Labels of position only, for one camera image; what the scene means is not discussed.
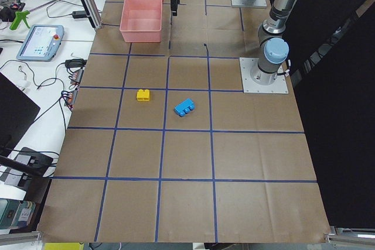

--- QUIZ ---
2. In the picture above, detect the blue toy block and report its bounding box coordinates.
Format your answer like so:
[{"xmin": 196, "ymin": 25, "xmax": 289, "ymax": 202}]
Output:
[{"xmin": 174, "ymin": 98, "xmax": 195, "ymax": 117}]

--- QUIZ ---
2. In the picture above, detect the pink plastic box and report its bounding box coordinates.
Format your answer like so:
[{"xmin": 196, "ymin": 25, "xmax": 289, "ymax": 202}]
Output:
[{"xmin": 120, "ymin": 0, "xmax": 163, "ymax": 43}]

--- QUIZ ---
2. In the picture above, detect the black power adapter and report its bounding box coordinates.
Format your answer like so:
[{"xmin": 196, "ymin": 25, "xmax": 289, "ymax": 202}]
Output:
[{"xmin": 71, "ymin": 11, "xmax": 87, "ymax": 19}]

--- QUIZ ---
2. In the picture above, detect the yellow toy block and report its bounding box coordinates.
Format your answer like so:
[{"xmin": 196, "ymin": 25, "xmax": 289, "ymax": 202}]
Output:
[{"xmin": 136, "ymin": 89, "xmax": 151, "ymax": 101}]

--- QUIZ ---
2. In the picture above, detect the teach pendant tablet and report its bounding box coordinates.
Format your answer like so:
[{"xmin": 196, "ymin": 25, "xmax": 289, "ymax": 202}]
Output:
[{"xmin": 16, "ymin": 25, "xmax": 64, "ymax": 61}]

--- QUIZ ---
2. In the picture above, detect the black monitor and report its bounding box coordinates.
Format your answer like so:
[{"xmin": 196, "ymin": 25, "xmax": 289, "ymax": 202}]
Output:
[{"xmin": 0, "ymin": 74, "xmax": 40, "ymax": 157}]

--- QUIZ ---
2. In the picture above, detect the green-handled reacher grabber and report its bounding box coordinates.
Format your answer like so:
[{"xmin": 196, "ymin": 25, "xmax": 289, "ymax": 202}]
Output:
[{"xmin": 9, "ymin": 0, "xmax": 112, "ymax": 31}]

